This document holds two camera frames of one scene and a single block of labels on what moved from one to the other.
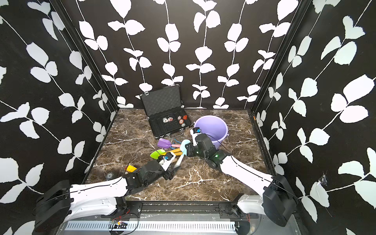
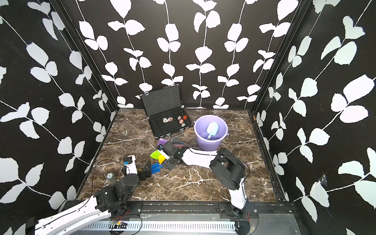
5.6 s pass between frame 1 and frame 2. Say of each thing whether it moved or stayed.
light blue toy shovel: moved
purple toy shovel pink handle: stayed
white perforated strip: stayed
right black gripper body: moved
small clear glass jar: stayed
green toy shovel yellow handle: stayed
